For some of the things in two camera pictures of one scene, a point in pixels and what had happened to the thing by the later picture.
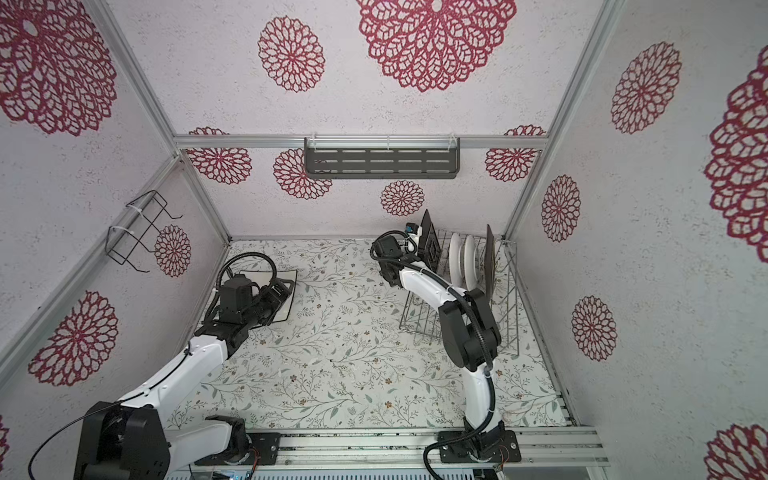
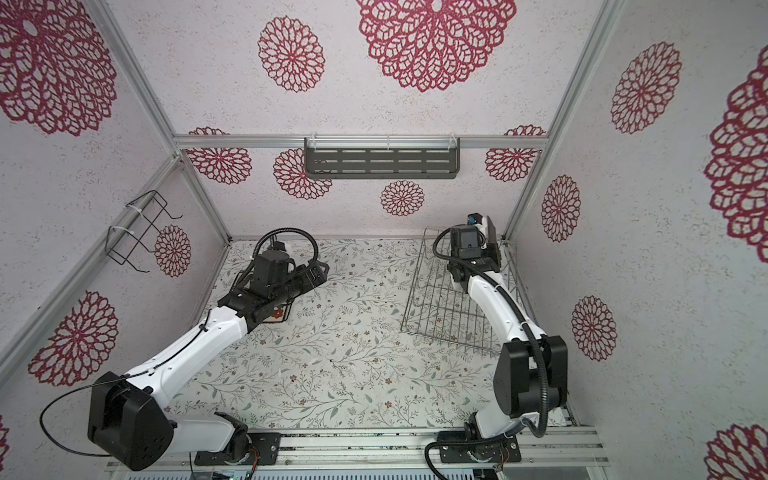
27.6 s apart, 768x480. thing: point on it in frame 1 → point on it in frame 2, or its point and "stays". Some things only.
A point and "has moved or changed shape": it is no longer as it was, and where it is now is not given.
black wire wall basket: (121, 243) stays
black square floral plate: (429, 249) has moved or changed shape
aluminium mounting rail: (397, 449) stays
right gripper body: (409, 259) → (490, 259)
